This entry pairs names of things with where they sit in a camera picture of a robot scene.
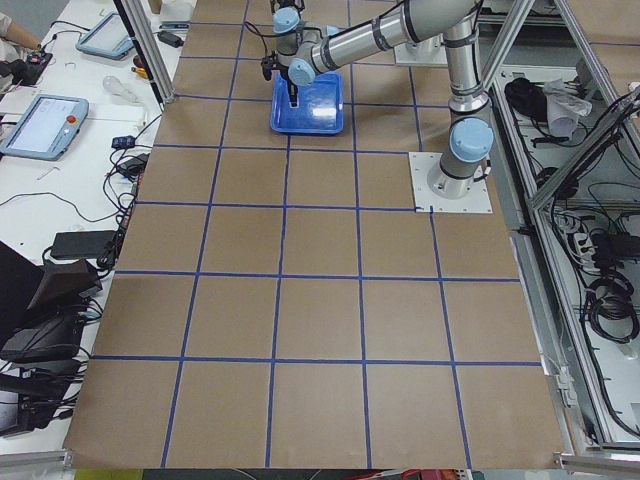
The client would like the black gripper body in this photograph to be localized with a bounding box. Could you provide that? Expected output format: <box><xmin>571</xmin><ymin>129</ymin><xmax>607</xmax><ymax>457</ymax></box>
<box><xmin>281</xmin><ymin>68</ymin><xmax>303</xmax><ymax>98</ymax></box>

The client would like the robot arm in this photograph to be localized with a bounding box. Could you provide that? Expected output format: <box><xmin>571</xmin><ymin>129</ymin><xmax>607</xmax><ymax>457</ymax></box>
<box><xmin>270</xmin><ymin>0</ymin><xmax>305</xmax><ymax>13</ymax></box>
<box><xmin>261</xmin><ymin>0</ymin><xmax>494</xmax><ymax>200</ymax></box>

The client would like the blue plastic tray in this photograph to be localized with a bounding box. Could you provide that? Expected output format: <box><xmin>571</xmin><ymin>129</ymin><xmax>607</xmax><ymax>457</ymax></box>
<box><xmin>270</xmin><ymin>72</ymin><xmax>344</xmax><ymax>135</ymax></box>

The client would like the black power adapter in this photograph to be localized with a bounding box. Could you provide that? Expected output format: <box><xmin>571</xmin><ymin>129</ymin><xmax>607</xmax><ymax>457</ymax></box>
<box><xmin>157</xmin><ymin>31</ymin><xmax>184</xmax><ymax>48</ymax></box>

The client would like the far teach pendant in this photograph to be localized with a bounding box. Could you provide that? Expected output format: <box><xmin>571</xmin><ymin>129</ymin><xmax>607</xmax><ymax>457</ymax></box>
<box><xmin>76</xmin><ymin>12</ymin><xmax>134</xmax><ymax>60</ymax></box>

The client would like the teach pendant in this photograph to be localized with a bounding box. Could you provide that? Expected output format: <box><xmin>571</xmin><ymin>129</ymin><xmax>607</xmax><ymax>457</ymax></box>
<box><xmin>1</xmin><ymin>94</ymin><xmax>89</xmax><ymax>161</ymax></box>
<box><xmin>76</xmin><ymin>12</ymin><xmax>134</xmax><ymax>60</ymax></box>

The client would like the near teach pendant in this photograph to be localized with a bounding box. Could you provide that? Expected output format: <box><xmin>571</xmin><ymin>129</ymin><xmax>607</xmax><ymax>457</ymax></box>
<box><xmin>1</xmin><ymin>94</ymin><xmax>89</xmax><ymax>161</ymax></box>

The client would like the black power brick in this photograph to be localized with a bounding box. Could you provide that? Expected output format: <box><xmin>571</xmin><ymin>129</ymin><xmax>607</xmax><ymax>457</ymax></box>
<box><xmin>50</xmin><ymin>230</ymin><xmax>116</xmax><ymax>260</ymax></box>

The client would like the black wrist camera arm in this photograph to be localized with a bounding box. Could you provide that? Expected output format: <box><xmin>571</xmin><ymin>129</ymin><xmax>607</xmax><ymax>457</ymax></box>
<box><xmin>261</xmin><ymin>51</ymin><xmax>279</xmax><ymax>81</ymax></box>

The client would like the aluminium frame post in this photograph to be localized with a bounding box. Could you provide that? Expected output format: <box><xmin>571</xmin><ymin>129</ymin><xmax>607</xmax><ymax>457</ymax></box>
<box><xmin>113</xmin><ymin>0</ymin><xmax>175</xmax><ymax>106</ymax></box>

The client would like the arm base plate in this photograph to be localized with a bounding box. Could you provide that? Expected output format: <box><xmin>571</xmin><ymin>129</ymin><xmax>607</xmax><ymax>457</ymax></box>
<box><xmin>408</xmin><ymin>152</ymin><xmax>493</xmax><ymax>214</ymax></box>
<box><xmin>394</xmin><ymin>36</ymin><xmax>447</xmax><ymax>68</ymax></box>

